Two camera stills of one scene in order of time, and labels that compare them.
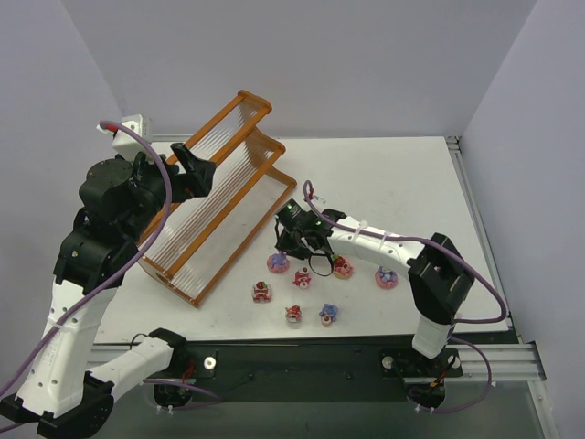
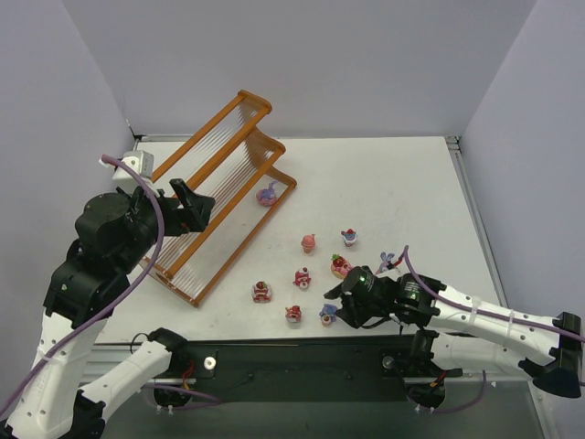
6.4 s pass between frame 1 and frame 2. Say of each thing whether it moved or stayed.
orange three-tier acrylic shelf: stayed
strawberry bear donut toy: stayed
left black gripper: moved
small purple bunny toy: stayed
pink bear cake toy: stayed
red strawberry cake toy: stayed
